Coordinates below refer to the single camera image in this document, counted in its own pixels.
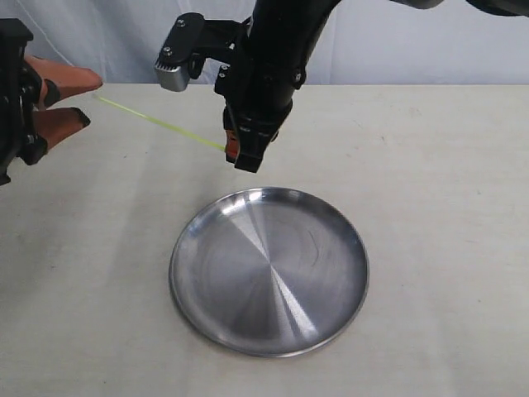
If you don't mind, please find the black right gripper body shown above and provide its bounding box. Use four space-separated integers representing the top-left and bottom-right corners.
215 16 307 172

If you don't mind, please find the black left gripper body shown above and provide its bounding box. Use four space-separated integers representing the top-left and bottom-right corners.
1 18 49 185

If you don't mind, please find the thin green plastic stick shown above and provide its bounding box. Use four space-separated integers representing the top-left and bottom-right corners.
93 94 225 152

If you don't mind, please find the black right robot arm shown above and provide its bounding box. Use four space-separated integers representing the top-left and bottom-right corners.
215 0 338 173

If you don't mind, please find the round stainless steel plate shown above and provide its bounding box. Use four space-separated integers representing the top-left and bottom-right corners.
168 186 369 358

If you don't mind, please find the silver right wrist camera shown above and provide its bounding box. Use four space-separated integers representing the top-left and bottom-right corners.
154 12 249 93

